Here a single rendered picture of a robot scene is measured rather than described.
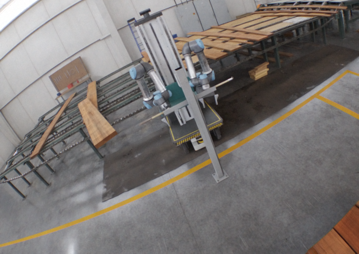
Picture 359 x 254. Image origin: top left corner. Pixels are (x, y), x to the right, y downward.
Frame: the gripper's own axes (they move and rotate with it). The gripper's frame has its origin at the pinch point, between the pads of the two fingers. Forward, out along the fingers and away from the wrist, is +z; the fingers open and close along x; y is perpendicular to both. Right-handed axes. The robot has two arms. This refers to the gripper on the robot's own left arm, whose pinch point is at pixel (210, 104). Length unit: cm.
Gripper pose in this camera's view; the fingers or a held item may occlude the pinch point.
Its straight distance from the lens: 195.8
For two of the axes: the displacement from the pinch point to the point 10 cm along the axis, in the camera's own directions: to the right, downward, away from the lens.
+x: 9.7, -2.5, -0.6
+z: 2.5, 9.6, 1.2
